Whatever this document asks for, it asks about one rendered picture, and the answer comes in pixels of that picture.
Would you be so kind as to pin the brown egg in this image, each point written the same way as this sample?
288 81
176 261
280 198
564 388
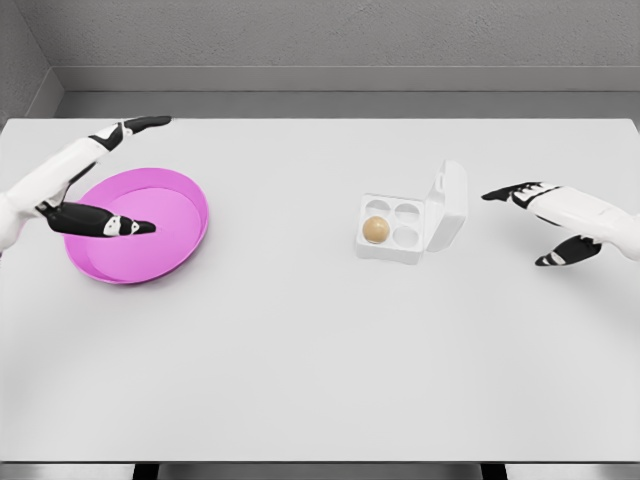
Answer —
375 229

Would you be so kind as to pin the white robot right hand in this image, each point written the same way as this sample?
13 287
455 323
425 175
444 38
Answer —
575 210

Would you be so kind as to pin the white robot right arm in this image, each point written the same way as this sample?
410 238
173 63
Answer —
634 235

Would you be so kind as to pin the pink round plate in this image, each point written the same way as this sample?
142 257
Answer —
150 225

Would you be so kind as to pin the white egg box with lid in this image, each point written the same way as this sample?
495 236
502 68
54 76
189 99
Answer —
400 225

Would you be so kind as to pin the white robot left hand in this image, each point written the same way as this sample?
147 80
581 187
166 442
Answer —
60 167

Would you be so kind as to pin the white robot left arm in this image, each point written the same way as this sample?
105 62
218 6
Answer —
7 220

